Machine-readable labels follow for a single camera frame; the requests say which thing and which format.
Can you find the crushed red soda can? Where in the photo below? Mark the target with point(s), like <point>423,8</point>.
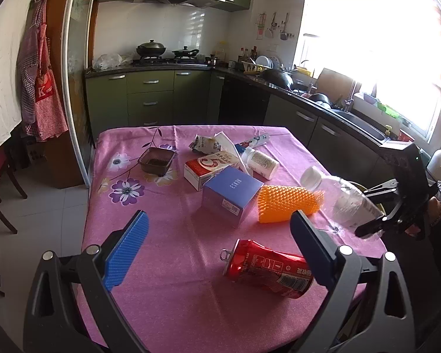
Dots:
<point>264,266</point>

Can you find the pink floral tablecloth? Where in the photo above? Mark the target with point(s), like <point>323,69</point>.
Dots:
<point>161,286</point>

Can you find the wooden cutting board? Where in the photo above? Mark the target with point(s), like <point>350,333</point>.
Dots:
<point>334,82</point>

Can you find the purple cardboard box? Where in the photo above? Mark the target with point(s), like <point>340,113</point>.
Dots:
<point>228,191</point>

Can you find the black wok with lid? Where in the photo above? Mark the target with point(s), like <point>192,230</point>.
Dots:
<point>151,48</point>

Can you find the clear plastic bottle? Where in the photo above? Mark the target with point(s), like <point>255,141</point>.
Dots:
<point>341,198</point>

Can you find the sliding door frame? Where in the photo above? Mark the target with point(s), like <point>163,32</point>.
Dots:
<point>75,81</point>

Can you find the small steel kettle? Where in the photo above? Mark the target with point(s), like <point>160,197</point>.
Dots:
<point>213,60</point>

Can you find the white hanging cloth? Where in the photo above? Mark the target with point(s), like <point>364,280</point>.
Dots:
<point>3,62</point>

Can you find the black pan with lid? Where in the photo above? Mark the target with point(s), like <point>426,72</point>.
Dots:
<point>185,52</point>

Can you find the large black wok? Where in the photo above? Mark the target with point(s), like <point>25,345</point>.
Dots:
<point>279,78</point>

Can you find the blue and white sachet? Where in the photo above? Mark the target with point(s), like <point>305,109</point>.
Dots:
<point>255,140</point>

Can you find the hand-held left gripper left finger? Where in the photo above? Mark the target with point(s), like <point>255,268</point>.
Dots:
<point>126,253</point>

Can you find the red checked apron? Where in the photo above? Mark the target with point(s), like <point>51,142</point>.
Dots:
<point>46,95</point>

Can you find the steel faucet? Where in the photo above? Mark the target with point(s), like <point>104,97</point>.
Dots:
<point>350,97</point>

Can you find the clear plastic bag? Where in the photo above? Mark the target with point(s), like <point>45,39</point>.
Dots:
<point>108,61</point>

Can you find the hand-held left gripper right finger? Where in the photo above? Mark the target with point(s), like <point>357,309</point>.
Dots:
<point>310,246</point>

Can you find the dark base cabinets under sink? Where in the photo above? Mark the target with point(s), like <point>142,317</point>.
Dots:
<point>297,125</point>

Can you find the group of condiment bottles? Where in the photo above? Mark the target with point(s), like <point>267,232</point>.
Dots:
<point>247,54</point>

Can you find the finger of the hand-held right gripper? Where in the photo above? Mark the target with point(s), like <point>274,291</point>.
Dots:
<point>380,190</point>
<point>369,228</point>

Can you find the gas stove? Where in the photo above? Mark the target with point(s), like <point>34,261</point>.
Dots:
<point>169,62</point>

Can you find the white pill bottle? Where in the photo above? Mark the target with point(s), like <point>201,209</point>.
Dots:
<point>262,161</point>

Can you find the green drawer base cabinets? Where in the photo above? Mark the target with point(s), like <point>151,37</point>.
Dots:
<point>150,95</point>

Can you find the red and white carton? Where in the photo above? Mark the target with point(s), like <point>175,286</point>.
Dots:
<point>202,167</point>

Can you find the dark plastic food container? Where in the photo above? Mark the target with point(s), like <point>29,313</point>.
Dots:
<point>156,161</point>

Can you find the orange spiky brush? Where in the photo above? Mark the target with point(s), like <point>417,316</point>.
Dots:
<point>279,202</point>

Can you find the dish rack with plates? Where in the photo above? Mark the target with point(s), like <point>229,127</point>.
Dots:
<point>264,62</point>

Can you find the hanging kitchen utensils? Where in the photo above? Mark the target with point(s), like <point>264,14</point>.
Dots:
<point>273,25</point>

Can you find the crumpled silver snack packet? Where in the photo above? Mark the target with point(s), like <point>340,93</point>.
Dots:
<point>204,143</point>

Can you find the white plastic jug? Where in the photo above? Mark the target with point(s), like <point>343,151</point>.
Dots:
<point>439,160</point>

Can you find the purple checked apron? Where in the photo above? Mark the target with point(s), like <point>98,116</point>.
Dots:
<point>26,81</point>

